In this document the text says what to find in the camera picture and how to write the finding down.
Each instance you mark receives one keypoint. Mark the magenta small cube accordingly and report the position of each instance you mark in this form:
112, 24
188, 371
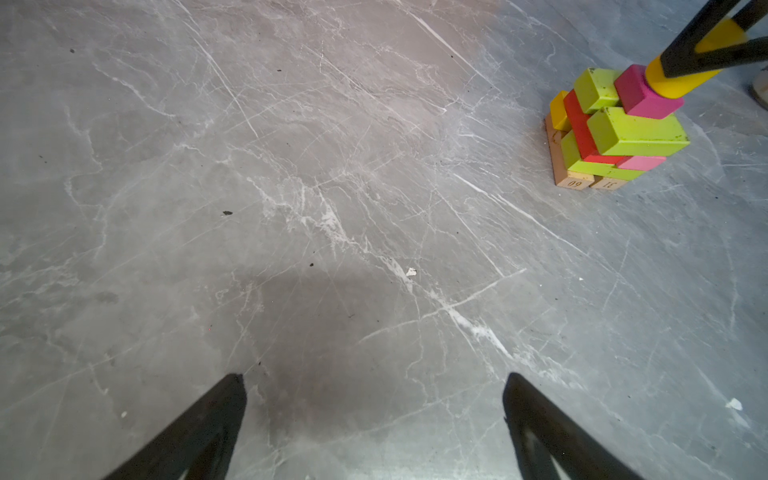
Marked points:
639, 99

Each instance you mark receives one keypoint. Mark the pink rectangular block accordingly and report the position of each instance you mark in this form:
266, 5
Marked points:
640, 163

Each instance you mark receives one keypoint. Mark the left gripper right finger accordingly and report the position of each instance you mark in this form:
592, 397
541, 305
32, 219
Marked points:
547, 441

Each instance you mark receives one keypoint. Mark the natural wood block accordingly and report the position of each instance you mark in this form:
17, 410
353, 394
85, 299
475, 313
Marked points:
608, 183
563, 178

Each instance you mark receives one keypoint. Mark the red rectangular block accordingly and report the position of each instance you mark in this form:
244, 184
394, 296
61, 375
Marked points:
585, 141

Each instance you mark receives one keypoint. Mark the yellow rectangular block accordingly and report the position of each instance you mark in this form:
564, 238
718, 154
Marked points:
558, 113

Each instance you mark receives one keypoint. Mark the lime green block front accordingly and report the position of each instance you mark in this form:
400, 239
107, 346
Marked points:
617, 133

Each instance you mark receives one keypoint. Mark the lime green block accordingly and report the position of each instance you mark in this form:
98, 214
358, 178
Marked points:
595, 89
617, 133
574, 162

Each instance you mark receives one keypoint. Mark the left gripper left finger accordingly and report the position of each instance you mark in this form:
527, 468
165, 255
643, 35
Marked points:
199, 444

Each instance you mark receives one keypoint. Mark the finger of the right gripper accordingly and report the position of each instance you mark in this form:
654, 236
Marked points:
680, 57
751, 14

